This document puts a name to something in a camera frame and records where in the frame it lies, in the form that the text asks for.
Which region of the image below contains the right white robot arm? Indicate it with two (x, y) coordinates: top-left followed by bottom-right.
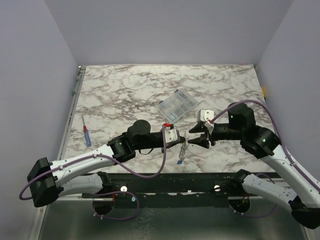
(189, 100), (320, 230)

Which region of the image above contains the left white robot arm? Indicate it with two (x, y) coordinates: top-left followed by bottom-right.
(27, 119), (185, 208)

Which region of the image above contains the clear plastic screw box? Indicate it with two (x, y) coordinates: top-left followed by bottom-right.
(156, 88), (199, 124)

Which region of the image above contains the red blue screwdriver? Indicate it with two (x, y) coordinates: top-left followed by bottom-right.
(81, 115), (92, 147)

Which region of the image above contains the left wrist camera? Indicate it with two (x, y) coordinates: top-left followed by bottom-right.
(164, 128), (180, 144)

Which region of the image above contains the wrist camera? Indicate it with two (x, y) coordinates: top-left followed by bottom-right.
(164, 128), (180, 144)
(196, 109), (215, 124)

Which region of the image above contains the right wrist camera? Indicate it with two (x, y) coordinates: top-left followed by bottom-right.
(196, 109), (215, 124)

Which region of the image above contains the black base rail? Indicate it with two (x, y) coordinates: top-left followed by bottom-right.
(98, 172), (245, 208)

